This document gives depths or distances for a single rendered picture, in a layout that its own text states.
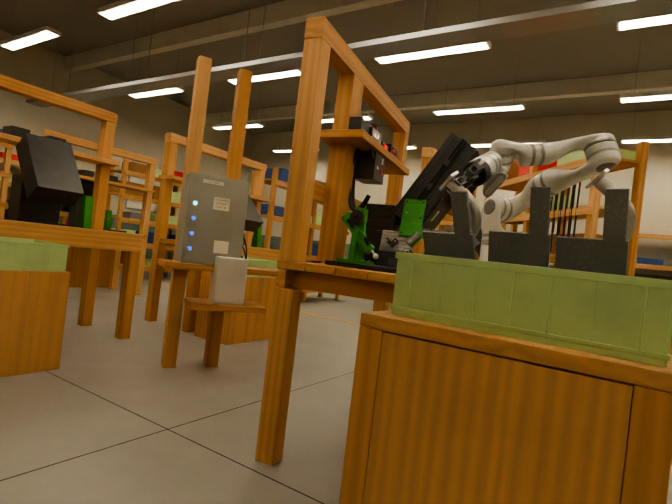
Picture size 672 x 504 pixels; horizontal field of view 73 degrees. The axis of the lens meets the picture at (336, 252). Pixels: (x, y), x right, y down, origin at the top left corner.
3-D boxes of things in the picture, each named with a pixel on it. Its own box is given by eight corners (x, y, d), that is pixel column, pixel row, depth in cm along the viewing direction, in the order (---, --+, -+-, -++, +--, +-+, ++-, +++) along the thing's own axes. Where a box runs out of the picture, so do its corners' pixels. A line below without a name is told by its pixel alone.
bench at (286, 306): (464, 408, 309) (479, 278, 309) (409, 513, 172) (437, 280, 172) (367, 385, 336) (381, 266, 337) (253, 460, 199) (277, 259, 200)
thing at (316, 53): (393, 268, 333) (408, 135, 333) (296, 261, 196) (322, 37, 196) (381, 266, 336) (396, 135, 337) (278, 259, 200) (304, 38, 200)
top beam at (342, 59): (409, 135, 334) (410, 123, 334) (322, 36, 196) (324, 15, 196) (397, 135, 337) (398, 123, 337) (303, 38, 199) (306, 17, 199)
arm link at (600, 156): (629, 164, 140) (557, 199, 161) (621, 138, 144) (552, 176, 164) (611, 157, 136) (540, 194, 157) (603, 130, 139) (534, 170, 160)
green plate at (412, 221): (422, 242, 244) (428, 205, 249) (419, 237, 237) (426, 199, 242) (401, 240, 248) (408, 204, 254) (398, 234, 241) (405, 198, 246)
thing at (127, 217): (232, 281, 1087) (243, 187, 1087) (101, 278, 815) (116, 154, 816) (216, 278, 1116) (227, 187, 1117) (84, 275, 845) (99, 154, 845)
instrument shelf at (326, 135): (409, 175, 301) (410, 169, 301) (362, 137, 218) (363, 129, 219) (373, 174, 311) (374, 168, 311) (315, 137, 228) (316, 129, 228)
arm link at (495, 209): (499, 193, 171) (493, 239, 170) (517, 198, 176) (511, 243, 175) (481, 196, 180) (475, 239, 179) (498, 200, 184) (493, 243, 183)
